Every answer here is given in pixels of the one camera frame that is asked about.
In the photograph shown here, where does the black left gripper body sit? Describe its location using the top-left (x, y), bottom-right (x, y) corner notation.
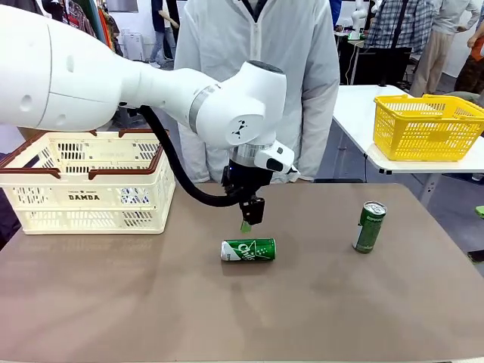
top-left (221, 160), bottom-right (274, 203)

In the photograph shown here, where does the green Chilsung drink can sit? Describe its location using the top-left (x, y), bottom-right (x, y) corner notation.
top-left (220, 237), bottom-right (278, 263)

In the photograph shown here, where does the dark green drink can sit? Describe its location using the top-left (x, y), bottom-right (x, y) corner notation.
top-left (352, 200), bottom-right (388, 255)

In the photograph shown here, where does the yellow plastic basket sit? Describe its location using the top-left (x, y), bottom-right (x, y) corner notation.
top-left (373, 93), bottom-right (484, 163)

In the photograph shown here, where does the cream basket with brown rim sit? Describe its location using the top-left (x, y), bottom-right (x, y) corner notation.
top-left (0, 128), bottom-right (177, 236)

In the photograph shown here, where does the person in white jacket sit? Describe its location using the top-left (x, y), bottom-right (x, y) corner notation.
top-left (173, 0), bottom-right (341, 185)

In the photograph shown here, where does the white side table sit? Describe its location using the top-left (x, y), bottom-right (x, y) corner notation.
top-left (332, 85), bottom-right (484, 175)

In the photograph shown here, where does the person in camouflage trousers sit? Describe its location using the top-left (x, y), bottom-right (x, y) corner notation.
top-left (455, 22), bottom-right (484, 95)

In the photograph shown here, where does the person in beige trousers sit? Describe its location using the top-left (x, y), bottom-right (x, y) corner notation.
top-left (410, 0), bottom-right (481, 98)

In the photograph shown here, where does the person in blue jeans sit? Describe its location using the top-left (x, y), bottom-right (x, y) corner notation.
top-left (149, 0), bottom-right (178, 64)

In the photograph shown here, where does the white air purifier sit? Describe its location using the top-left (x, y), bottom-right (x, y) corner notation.
top-left (123, 33), bottom-right (147, 61)

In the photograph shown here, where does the person in plaid shirt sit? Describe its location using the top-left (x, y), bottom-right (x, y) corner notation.
top-left (365, 0), bottom-right (436, 54)

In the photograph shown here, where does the plaid shirt on rack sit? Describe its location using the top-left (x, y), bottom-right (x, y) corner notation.
top-left (41, 0), bottom-right (98, 39)

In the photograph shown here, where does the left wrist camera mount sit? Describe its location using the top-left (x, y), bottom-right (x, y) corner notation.
top-left (253, 139), bottom-right (302, 178)

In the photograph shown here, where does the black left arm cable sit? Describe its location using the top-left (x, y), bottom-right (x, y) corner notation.
top-left (138, 104), bottom-right (249, 208)

